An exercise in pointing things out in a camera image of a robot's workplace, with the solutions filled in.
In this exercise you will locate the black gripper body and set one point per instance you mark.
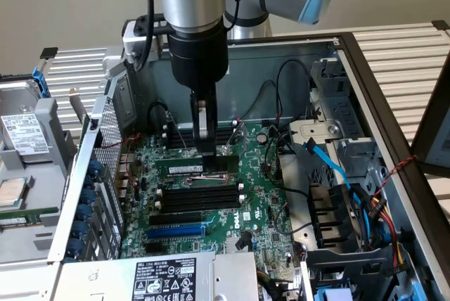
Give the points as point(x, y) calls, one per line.
point(198, 58)

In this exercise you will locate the blue card retention clip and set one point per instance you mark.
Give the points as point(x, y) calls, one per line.
point(76, 247)
point(81, 230)
point(95, 169)
point(85, 212)
point(88, 196)

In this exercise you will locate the silver metal disk bay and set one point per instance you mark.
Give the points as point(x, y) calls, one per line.
point(337, 114)

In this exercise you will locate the short black expansion slot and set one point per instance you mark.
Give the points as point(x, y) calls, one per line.
point(154, 248)

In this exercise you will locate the grey power supply with label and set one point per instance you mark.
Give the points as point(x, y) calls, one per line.
point(105, 276)

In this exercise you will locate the dark framed side panel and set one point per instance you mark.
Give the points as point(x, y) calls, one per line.
point(422, 139)

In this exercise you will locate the blue expansion slot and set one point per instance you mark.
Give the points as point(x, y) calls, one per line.
point(175, 231)

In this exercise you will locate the hard disk with white label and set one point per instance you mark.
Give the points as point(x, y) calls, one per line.
point(22, 132)

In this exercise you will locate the open grey PC case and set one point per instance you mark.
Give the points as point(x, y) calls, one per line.
point(253, 62)

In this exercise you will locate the coin cell battery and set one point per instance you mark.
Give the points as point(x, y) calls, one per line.
point(261, 137)

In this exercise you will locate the RAM slot white latches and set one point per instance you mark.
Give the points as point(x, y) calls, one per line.
point(200, 189)
point(183, 129)
point(183, 138)
point(200, 199)

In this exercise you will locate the dark grey front bracket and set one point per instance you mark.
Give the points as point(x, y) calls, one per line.
point(351, 262)

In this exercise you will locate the green Dell motherboard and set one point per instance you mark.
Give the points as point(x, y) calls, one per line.
point(256, 188)

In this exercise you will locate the black table end cap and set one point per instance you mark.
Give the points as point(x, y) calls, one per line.
point(49, 52)
point(441, 25)

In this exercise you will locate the silver socket cover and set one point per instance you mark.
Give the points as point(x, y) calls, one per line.
point(240, 135)

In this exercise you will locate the black fan shroud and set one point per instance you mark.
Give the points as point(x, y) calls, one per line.
point(330, 209)

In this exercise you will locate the grey parts rack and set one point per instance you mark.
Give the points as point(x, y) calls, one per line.
point(45, 174)

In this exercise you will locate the green RAM stick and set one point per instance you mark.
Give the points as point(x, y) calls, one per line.
point(179, 167)
point(21, 220)

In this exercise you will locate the silver CPU chip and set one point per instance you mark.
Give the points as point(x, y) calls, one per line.
point(12, 192)

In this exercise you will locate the long black expansion slot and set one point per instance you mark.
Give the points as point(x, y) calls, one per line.
point(175, 219)

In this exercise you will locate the thin raised locking lever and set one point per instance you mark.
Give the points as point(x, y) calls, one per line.
point(178, 134)

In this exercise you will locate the graphics card with bracket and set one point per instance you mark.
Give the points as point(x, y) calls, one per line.
point(78, 111)

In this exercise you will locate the blue disk caddy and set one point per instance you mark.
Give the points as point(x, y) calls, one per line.
point(40, 83)

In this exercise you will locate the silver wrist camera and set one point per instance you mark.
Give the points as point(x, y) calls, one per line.
point(130, 41)

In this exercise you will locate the flat lying locking lever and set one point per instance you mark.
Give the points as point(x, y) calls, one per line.
point(207, 179)

